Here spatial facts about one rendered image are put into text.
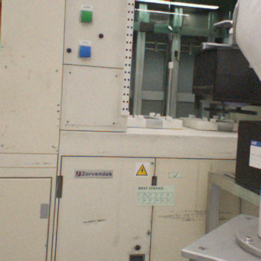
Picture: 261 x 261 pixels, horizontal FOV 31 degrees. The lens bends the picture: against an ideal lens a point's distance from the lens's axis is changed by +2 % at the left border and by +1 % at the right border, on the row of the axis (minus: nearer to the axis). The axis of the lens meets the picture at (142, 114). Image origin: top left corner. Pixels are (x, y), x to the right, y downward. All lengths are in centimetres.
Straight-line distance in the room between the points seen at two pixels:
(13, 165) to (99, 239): 34
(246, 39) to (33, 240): 91
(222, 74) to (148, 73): 82
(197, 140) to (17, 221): 58
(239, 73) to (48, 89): 64
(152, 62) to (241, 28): 161
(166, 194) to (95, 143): 28
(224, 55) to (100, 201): 62
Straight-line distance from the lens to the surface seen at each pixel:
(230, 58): 160
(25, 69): 137
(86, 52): 137
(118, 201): 144
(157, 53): 237
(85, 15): 138
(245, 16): 76
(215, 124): 171
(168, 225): 150
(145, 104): 235
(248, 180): 131
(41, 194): 140
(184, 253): 76
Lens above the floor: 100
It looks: 3 degrees down
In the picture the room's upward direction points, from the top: 3 degrees clockwise
